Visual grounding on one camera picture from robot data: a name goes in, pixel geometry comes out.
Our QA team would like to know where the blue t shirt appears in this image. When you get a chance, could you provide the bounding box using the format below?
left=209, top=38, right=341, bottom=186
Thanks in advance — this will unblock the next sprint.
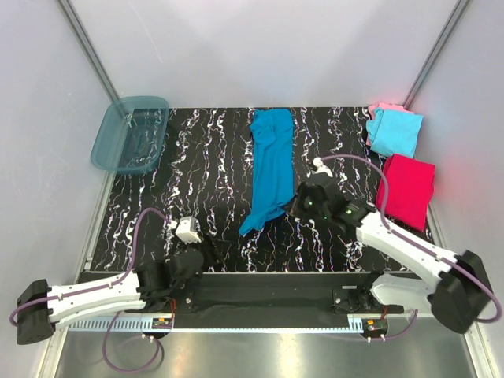
left=239, top=109, right=295, bottom=235

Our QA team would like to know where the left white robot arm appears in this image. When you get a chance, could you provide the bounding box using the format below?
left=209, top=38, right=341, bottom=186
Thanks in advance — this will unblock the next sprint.
left=9, top=242, right=221, bottom=345

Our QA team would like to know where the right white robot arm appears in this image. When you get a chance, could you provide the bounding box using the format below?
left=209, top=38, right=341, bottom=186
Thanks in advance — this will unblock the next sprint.
left=286, top=174, right=494, bottom=334

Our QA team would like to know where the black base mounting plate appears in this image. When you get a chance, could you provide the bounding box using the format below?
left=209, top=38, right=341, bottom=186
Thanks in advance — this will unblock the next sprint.
left=162, top=272, right=381, bottom=325

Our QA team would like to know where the red folded shirt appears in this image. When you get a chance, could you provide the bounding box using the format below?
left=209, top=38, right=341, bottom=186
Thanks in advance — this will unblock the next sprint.
left=383, top=154, right=435, bottom=232

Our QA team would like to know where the light blue folded shirt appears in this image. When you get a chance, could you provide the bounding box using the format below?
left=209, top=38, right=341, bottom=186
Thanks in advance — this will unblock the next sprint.
left=366, top=107, right=424, bottom=158

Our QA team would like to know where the pink folded shirt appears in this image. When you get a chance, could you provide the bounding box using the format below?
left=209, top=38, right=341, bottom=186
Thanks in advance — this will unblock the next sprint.
left=366, top=102, right=412, bottom=146

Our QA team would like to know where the teal plastic bin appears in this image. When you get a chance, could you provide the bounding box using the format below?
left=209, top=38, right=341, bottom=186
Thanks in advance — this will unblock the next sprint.
left=91, top=96, right=169, bottom=175

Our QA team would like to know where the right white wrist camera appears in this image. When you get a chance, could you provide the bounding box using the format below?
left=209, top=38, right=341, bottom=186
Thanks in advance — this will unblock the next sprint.
left=308, top=157, right=333, bottom=177

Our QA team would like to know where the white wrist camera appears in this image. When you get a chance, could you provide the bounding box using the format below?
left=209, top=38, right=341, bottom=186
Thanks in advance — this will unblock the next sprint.
left=169, top=217, right=203, bottom=244
left=308, top=157, right=333, bottom=177

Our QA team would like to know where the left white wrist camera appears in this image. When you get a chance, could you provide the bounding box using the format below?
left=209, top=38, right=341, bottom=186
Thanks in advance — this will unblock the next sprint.
left=169, top=217, right=203, bottom=244

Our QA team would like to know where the white slotted cable duct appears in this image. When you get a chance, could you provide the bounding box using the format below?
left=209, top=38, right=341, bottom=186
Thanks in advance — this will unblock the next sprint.
left=69, top=316, right=364, bottom=334

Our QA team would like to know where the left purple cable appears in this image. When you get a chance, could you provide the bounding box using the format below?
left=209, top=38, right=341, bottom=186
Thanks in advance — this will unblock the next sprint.
left=9, top=208, right=176, bottom=373

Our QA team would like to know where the purple cable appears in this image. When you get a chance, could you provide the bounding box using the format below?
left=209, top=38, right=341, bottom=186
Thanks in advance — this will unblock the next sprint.
left=9, top=208, right=176, bottom=373
left=318, top=154, right=503, bottom=343

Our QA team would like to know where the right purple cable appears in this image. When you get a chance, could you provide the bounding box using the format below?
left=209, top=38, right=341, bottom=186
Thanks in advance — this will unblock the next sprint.
left=318, top=154, right=503, bottom=343

